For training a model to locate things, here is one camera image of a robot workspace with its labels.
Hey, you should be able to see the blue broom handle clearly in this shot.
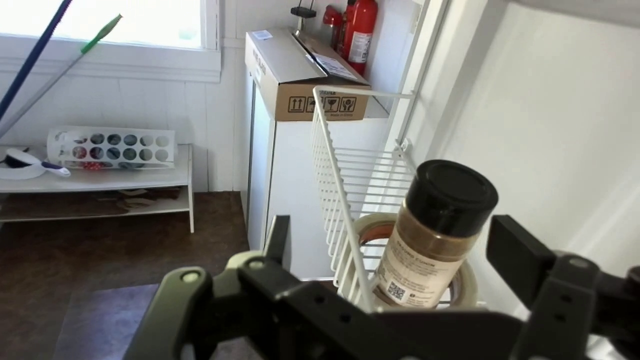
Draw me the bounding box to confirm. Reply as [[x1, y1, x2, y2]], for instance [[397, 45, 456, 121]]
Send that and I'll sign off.
[[0, 0, 73, 122]]

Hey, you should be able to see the green tipped mop handle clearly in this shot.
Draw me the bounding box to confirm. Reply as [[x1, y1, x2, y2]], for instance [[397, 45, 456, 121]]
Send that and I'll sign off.
[[0, 14, 124, 138]]

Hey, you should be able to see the black metal stand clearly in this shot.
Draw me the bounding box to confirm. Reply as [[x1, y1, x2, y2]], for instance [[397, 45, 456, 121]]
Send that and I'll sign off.
[[288, 2, 320, 36]]

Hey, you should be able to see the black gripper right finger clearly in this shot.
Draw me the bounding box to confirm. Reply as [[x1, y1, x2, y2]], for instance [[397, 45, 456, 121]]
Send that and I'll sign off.
[[485, 212, 560, 314]]

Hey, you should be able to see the spice jar with black lid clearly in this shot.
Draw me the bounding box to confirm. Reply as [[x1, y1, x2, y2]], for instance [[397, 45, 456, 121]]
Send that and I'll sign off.
[[368, 159, 499, 313]]

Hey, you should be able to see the white dustpan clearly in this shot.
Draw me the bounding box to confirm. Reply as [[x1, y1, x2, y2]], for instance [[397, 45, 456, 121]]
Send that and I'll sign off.
[[0, 146, 71, 183]]

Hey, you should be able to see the white plastic tray with holes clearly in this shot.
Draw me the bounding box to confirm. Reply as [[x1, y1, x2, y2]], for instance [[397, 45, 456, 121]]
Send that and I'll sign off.
[[45, 127, 178, 170]]

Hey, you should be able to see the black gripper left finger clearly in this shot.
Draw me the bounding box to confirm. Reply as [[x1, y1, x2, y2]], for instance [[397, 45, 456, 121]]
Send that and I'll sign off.
[[261, 212, 293, 270]]

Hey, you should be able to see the red fire extinguisher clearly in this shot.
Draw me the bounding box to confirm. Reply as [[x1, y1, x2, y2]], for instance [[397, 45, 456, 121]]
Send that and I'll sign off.
[[324, 0, 380, 76]]

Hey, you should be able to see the white low shelf bench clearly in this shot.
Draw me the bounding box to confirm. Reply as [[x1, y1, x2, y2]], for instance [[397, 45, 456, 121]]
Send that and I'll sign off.
[[0, 142, 197, 236]]

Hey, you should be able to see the white framed window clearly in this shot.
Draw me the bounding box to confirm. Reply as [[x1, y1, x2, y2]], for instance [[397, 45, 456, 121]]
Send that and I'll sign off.
[[0, 0, 225, 84]]

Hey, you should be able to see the white wire rack holding tape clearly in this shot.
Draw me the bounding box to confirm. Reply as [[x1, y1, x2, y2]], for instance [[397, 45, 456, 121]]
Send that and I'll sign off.
[[309, 84, 418, 313]]

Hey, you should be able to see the blue grey floor rug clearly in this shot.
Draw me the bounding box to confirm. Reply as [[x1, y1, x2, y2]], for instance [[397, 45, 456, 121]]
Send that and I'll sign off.
[[51, 282, 161, 360]]

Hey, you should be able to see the brown cardboard box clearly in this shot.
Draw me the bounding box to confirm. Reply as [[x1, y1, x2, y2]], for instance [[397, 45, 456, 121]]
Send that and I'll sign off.
[[244, 28, 371, 124]]

